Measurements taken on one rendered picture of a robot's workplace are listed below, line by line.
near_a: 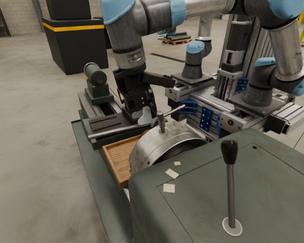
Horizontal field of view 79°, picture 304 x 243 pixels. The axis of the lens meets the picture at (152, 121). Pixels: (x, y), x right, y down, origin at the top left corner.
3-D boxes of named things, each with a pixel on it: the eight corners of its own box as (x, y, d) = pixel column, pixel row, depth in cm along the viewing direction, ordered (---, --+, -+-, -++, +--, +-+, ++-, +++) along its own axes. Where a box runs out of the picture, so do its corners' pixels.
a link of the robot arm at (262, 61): (259, 78, 104) (267, 53, 96) (282, 86, 93) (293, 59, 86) (243, 81, 99) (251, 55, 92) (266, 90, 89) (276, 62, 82)
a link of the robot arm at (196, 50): (182, 62, 130) (183, 42, 122) (189, 59, 139) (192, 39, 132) (198, 65, 124) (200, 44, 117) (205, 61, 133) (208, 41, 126)
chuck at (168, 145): (211, 177, 83) (213, 124, 64) (150, 216, 74) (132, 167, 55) (205, 172, 86) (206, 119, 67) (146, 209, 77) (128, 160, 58)
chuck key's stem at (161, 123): (165, 134, 68) (160, 109, 61) (168, 137, 67) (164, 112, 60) (160, 137, 68) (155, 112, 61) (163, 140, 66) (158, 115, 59)
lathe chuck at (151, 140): (205, 172, 86) (206, 119, 67) (146, 209, 77) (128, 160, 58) (193, 159, 93) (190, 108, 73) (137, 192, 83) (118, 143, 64)
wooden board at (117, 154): (181, 162, 103) (182, 157, 101) (120, 188, 89) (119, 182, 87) (155, 134, 125) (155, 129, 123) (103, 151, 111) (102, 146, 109)
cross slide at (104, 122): (158, 122, 127) (158, 116, 125) (96, 141, 110) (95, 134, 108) (146, 110, 140) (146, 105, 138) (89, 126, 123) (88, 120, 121)
